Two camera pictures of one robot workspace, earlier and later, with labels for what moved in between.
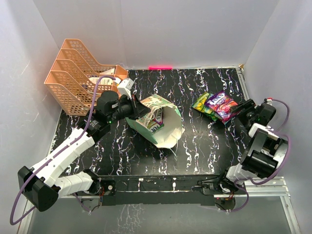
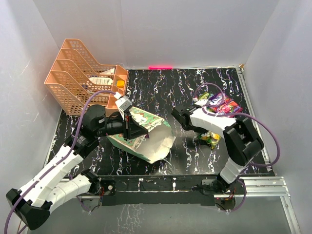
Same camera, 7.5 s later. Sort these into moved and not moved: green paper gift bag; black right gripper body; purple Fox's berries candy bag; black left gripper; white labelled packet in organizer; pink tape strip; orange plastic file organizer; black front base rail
Moved: green paper gift bag; black left gripper; black right gripper body
Not moved: pink tape strip; purple Fox's berries candy bag; black front base rail; orange plastic file organizer; white labelled packet in organizer
